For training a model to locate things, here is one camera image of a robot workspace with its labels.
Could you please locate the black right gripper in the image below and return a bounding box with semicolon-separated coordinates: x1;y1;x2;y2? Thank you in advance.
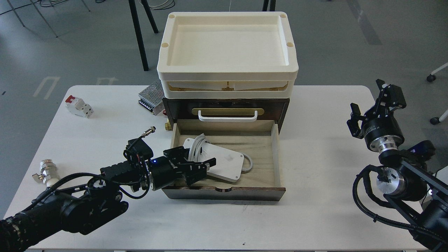
346;79;407;153

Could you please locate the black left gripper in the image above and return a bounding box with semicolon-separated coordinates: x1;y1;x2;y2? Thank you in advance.
149;146;216;190

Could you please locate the white charger with cable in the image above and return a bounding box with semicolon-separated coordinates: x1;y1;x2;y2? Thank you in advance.
183;134;253;182

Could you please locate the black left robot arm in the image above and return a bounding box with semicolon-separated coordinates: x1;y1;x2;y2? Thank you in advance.
0;127;216;252

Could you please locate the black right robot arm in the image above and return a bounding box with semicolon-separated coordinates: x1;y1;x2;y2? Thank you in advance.
347;79;448;252

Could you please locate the brass fitting beside cabinet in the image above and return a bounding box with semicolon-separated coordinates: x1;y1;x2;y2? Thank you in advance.
164;119;173;131

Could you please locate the dark wooden cabinet body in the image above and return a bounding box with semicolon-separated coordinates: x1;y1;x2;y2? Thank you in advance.
163;98;290;128

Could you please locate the white chair base with casters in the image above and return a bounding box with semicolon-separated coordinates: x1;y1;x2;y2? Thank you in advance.
426;62;448;126

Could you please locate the metal mesh power supply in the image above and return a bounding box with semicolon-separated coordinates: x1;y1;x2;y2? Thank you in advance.
139;79;165;116

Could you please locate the open wooden drawer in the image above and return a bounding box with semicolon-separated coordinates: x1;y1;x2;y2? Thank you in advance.
163;119;286;201

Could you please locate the cream plastic stacked tray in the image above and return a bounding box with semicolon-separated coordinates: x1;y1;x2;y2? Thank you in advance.
157;12;299;99

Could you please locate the white red circuit breaker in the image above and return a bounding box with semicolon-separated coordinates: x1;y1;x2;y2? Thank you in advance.
65;95;94;118

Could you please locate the silver white pipe valve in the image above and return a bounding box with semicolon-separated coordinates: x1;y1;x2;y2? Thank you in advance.
32;159;60;188

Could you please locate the black table leg right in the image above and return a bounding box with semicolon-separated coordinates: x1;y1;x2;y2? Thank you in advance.
262;0;276;12

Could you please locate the black table leg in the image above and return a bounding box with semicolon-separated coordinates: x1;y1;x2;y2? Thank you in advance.
262;0;276;12
128;0;159;71

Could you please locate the black table leg left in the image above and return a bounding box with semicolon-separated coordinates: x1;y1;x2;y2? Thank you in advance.
128;0;159;71

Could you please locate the grey chair legs background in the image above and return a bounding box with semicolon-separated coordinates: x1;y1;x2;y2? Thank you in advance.
1;0;93;39

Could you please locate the white cabinet handle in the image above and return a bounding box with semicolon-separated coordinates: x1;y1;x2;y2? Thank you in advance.
198;110;258;123

